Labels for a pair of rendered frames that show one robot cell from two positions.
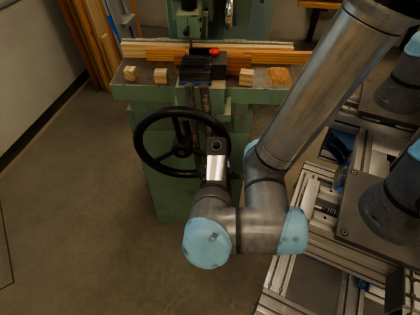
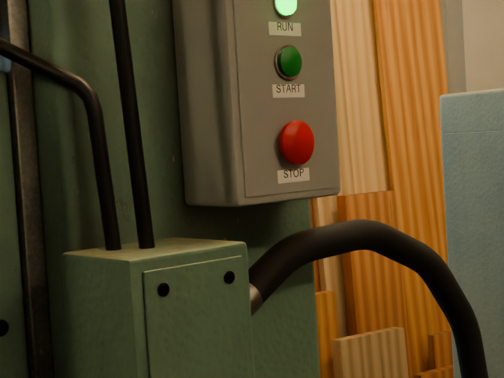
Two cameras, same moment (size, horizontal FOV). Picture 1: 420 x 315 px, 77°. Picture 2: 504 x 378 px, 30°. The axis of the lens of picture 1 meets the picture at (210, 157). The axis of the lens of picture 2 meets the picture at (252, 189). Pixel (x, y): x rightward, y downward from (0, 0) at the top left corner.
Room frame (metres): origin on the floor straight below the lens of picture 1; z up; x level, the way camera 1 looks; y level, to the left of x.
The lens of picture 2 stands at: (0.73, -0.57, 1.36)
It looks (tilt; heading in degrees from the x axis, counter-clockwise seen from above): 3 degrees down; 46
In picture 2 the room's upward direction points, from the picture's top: 4 degrees counter-clockwise
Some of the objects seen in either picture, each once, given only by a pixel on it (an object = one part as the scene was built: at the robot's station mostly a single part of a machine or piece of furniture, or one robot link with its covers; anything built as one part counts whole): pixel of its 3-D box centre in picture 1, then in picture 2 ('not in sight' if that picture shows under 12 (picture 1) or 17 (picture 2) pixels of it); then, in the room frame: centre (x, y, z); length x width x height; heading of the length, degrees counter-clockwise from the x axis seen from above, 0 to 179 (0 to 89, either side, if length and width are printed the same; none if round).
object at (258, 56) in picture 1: (231, 56); not in sight; (0.88, -0.08, 0.92); 0.60 x 0.02 x 0.04; 87
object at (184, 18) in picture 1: (190, 20); not in sight; (0.90, 0.06, 1.03); 0.14 x 0.07 x 0.09; 177
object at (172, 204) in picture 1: (199, 144); not in sight; (1.01, 0.06, 0.36); 0.58 x 0.45 x 0.71; 177
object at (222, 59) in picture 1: (203, 66); not in sight; (0.69, 0.02, 0.99); 0.13 x 0.11 x 0.06; 87
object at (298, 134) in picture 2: not in sight; (297, 142); (1.20, -0.13, 1.36); 0.03 x 0.01 x 0.03; 177
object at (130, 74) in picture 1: (130, 73); not in sight; (0.77, 0.25, 0.92); 0.03 x 0.03 x 0.04; 82
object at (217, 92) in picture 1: (202, 88); not in sight; (0.69, 0.02, 0.92); 0.15 x 0.13 x 0.09; 87
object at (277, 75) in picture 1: (279, 73); not in sight; (0.78, -0.23, 0.91); 0.10 x 0.07 x 0.02; 177
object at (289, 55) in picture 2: not in sight; (289, 61); (1.20, -0.13, 1.42); 0.02 x 0.01 x 0.02; 177
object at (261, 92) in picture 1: (204, 85); not in sight; (0.78, 0.02, 0.87); 0.61 x 0.30 x 0.06; 87
